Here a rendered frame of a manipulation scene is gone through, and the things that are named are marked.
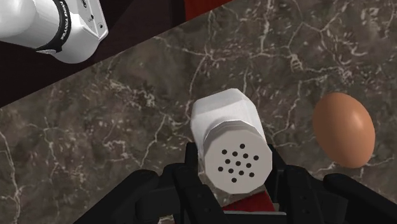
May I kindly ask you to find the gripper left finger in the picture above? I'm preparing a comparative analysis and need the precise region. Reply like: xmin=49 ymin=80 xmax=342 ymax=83
xmin=73 ymin=142 xmax=231 ymax=224

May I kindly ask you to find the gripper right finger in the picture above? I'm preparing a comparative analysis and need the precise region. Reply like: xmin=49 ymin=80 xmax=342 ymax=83
xmin=264 ymin=143 xmax=397 ymax=224

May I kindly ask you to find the brown egg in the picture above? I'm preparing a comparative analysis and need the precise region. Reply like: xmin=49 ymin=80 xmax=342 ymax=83
xmin=312 ymin=92 xmax=377 ymax=169

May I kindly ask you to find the white salt shaker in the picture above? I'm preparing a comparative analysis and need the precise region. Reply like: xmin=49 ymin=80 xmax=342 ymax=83
xmin=190 ymin=88 xmax=274 ymax=195

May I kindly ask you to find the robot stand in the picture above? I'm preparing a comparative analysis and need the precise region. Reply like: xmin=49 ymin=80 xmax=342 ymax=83
xmin=0 ymin=0 xmax=234 ymax=108

